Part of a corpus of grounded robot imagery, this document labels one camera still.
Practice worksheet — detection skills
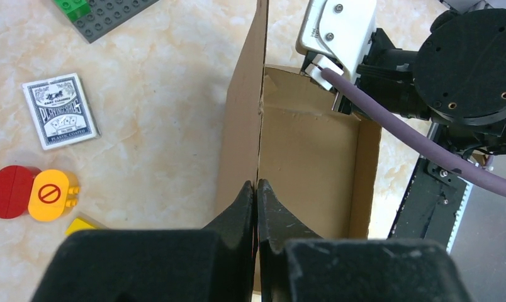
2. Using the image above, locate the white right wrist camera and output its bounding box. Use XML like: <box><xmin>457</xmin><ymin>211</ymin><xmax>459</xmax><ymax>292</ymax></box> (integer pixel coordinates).
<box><xmin>295</xmin><ymin>0</ymin><xmax>377</xmax><ymax>91</ymax></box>

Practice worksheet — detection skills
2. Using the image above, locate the grey lego base plate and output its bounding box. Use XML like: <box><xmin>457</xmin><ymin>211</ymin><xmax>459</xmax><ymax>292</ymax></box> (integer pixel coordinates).
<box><xmin>72</xmin><ymin>0</ymin><xmax>159</xmax><ymax>43</ymax></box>

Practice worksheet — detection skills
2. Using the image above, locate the green small toy brick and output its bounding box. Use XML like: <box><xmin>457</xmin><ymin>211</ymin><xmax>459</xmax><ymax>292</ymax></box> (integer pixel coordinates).
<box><xmin>53</xmin><ymin>0</ymin><xmax>91</xmax><ymax>22</ymax></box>

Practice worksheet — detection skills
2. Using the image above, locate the yellow oval toy block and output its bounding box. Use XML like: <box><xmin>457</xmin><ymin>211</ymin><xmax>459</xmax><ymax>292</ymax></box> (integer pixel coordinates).
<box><xmin>28</xmin><ymin>169</ymin><xmax>81</xmax><ymax>222</ymax></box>

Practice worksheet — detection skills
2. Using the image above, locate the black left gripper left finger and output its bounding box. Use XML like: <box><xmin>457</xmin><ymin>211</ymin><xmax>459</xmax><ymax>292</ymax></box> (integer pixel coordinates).
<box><xmin>33</xmin><ymin>181</ymin><xmax>254</xmax><ymax>301</ymax></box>

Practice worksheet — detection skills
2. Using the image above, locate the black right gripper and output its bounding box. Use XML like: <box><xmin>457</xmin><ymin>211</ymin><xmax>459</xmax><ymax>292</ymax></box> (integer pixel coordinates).
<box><xmin>356</xmin><ymin>8</ymin><xmax>506</xmax><ymax>155</ymax></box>

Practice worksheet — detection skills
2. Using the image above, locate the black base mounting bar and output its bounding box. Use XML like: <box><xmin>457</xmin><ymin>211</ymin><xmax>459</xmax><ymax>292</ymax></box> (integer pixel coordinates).
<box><xmin>388</xmin><ymin>155</ymin><xmax>473</xmax><ymax>253</ymax></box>

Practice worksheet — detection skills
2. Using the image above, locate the blue playing card box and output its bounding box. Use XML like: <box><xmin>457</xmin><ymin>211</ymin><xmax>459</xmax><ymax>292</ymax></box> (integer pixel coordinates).
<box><xmin>21</xmin><ymin>73</ymin><xmax>101</xmax><ymax>150</ymax></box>

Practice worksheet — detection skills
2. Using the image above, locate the red oval plastic block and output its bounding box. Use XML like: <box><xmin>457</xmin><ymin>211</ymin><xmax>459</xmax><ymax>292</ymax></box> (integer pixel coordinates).
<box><xmin>0</xmin><ymin>165</ymin><xmax>41</xmax><ymax>220</ymax></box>

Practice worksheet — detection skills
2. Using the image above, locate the yellow rectangular block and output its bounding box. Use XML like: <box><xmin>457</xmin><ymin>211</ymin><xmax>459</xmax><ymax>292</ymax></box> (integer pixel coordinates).
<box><xmin>64</xmin><ymin>216</ymin><xmax>106</xmax><ymax>236</ymax></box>

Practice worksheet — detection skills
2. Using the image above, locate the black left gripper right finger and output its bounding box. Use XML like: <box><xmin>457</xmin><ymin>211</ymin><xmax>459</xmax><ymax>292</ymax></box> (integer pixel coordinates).
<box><xmin>256</xmin><ymin>179</ymin><xmax>472</xmax><ymax>301</ymax></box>

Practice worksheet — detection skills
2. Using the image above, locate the large cardboard box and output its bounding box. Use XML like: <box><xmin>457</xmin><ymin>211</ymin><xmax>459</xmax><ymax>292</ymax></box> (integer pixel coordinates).
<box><xmin>215</xmin><ymin>1</ymin><xmax>381</xmax><ymax>239</ymax></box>

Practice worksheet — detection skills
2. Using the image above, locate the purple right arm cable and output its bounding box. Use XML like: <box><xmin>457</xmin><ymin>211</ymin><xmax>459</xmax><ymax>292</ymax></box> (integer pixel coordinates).
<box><xmin>319</xmin><ymin>66</ymin><xmax>506</xmax><ymax>203</ymax></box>

